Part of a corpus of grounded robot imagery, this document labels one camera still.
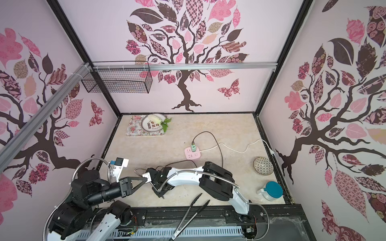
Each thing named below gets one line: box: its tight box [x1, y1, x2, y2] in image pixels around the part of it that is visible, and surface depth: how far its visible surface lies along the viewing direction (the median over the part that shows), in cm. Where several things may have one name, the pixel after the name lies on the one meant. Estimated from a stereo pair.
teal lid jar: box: [256, 181, 283, 201], surface depth 77 cm
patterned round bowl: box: [253, 156, 274, 176], surface depth 91 cm
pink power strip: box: [184, 146, 201, 161], surface depth 97 cm
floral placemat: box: [125, 114, 166, 137], surface depth 112 cm
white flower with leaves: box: [147, 115, 172, 133], surface depth 113 cm
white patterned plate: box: [141, 113, 167, 133], surface depth 113 cm
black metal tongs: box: [168, 192, 211, 241], surface depth 72 cm
